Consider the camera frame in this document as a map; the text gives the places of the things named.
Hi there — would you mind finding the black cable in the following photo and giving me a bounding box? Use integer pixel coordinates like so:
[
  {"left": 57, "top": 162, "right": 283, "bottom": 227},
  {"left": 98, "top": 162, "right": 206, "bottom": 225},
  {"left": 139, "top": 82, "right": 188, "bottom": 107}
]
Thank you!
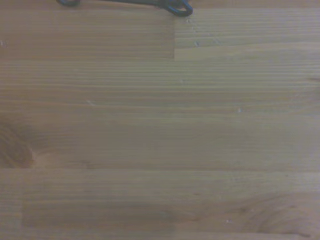
[{"left": 56, "top": 0, "right": 194, "bottom": 18}]

